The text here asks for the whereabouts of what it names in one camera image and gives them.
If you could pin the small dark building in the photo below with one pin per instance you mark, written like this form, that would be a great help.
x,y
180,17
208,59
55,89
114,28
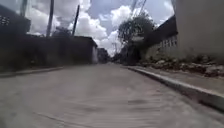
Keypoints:
x,y
102,55

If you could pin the grey concrete road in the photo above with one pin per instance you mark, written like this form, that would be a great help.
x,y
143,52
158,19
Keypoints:
x,y
100,96

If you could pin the dark leafy tree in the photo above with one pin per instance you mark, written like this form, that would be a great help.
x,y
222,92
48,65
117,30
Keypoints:
x,y
135,28

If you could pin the tall dark pole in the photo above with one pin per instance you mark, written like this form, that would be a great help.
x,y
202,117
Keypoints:
x,y
50,16
76,20

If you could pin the low building with windows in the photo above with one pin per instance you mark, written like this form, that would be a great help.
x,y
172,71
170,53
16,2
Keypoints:
x,y
165,41

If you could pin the pile of rubble and weeds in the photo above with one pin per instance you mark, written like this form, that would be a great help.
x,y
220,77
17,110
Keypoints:
x,y
186,64

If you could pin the grey concrete kerb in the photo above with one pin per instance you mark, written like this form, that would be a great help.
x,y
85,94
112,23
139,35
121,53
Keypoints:
x,y
186,89

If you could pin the low grey kerb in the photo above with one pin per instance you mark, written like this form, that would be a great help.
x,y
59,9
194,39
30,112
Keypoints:
x,y
30,71

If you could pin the grey raised pavement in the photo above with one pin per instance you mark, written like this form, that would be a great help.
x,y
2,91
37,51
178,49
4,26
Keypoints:
x,y
196,80

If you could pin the pale grey building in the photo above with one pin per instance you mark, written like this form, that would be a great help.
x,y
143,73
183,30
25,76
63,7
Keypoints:
x,y
200,26

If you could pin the long dark wall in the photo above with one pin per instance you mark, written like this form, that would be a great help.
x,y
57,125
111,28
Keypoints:
x,y
50,50

